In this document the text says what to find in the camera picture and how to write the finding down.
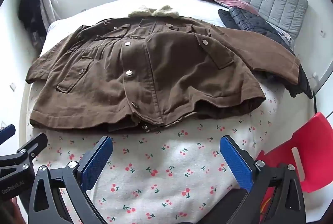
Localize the black quilted jacket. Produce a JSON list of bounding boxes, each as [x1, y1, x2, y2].
[[218, 7, 313, 99]]

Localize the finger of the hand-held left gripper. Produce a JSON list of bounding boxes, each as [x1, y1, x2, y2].
[[0, 133, 48, 175], [0, 124, 15, 142]]

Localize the bed with cherry print sheet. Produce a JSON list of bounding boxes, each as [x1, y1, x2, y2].
[[19, 0, 316, 224]]

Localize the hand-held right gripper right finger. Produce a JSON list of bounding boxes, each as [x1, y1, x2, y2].
[[220, 135, 306, 224]]

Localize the red plastic chair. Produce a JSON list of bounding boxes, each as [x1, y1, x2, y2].
[[256, 112, 333, 217]]

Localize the brown jacket with fleece collar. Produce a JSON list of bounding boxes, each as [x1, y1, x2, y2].
[[25, 5, 301, 133]]

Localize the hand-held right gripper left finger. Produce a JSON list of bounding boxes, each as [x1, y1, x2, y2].
[[28, 136, 113, 224]]

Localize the dark hanging clothes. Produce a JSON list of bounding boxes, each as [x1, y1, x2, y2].
[[18, 0, 47, 40]]

